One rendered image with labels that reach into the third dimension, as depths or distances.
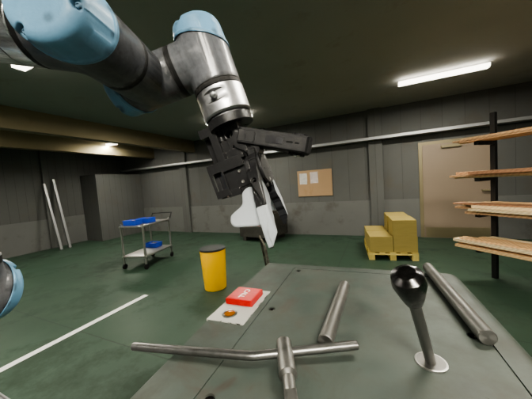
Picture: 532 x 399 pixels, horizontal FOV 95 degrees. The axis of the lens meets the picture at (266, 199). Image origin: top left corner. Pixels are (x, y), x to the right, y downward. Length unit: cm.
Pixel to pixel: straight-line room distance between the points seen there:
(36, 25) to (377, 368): 50
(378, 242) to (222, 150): 454
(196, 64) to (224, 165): 15
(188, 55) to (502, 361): 57
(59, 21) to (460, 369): 55
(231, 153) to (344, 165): 630
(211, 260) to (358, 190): 428
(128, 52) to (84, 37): 6
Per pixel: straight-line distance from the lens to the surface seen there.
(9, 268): 71
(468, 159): 678
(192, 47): 42
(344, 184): 665
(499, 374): 44
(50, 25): 31
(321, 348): 39
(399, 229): 485
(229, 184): 37
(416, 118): 676
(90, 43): 32
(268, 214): 32
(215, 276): 374
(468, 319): 51
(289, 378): 35
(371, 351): 42
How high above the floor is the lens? 150
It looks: 4 degrees down
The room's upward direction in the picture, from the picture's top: 4 degrees counter-clockwise
